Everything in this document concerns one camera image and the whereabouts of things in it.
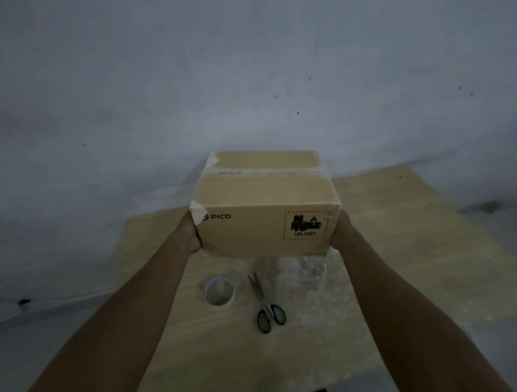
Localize person's right hand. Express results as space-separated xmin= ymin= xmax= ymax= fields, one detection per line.
xmin=330 ymin=209 xmax=358 ymax=254

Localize person's left hand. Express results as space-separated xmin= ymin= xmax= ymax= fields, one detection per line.
xmin=171 ymin=209 xmax=202 ymax=257

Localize clear tape roll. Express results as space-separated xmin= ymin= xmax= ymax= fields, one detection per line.
xmin=201 ymin=275 xmax=236 ymax=309

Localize brown cardboard box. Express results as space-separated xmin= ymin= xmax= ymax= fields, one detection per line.
xmin=188 ymin=150 xmax=343 ymax=259

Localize black handled scissors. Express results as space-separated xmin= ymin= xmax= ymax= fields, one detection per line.
xmin=247 ymin=272 xmax=288 ymax=335

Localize person's left forearm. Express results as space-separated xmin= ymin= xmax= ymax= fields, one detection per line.
xmin=28 ymin=242 xmax=191 ymax=392

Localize person's right forearm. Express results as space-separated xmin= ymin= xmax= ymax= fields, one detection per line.
xmin=341 ymin=238 xmax=514 ymax=392

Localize white floor cable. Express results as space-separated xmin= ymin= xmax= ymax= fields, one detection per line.
xmin=0 ymin=289 xmax=122 ymax=324

